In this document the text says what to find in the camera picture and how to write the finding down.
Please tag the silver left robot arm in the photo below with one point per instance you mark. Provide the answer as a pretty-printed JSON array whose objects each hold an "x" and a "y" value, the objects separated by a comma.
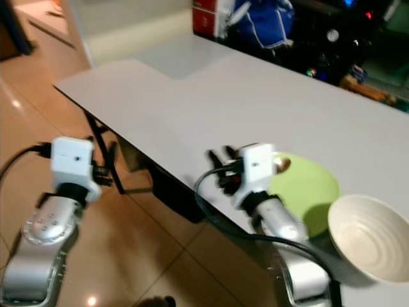
[{"x": 45, "y": 249}]

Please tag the red cardboard box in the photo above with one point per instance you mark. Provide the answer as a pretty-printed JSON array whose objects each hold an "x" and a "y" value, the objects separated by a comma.
[{"x": 204, "y": 19}]

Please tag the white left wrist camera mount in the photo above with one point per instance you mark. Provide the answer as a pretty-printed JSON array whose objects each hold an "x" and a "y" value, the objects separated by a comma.
[{"x": 70, "y": 160}]

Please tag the black box under table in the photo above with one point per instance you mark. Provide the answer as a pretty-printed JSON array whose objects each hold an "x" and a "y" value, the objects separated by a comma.
[{"x": 172, "y": 192}]

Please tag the blue fabric bag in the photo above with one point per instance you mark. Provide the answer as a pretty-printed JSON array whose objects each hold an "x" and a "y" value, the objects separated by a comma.
[{"x": 265, "y": 22}]

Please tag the black table leg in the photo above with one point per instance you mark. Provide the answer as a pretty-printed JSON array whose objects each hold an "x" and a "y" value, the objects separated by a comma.
[{"x": 102, "y": 141}]

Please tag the white ribbed bowl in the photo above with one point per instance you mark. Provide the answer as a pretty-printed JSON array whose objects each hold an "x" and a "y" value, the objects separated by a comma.
[{"x": 370, "y": 240}]

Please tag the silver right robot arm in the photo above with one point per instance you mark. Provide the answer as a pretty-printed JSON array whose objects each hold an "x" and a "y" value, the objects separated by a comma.
[{"x": 294, "y": 268}]

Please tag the green round plate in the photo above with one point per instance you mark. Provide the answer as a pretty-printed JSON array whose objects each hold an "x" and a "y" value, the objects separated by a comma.
[{"x": 307, "y": 192}]

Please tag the small brown round object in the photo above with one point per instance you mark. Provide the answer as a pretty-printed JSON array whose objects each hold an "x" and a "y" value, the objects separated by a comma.
[{"x": 282, "y": 165}]

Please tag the orange wooden object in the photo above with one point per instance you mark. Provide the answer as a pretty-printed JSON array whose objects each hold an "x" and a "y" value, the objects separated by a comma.
[{"x": 367, "y": 89}]

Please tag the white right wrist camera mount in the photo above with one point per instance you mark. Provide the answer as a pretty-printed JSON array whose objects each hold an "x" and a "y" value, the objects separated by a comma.
[{"x": 255, "y": 166}]

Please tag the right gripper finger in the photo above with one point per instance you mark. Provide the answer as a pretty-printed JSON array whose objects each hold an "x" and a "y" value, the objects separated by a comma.
[
  {"x": 216, "y": 159},
  {"x": 231, "y": 153}
]

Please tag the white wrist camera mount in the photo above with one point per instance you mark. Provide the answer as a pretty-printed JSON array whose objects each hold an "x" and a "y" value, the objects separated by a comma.
[
  {"x": 255, "y": 166},
  {"x": 70, "y": 160}
]

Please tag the black equipment pile with lights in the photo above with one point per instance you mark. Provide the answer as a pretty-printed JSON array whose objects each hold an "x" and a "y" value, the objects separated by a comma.
[{"x": 339, "y": 45}]

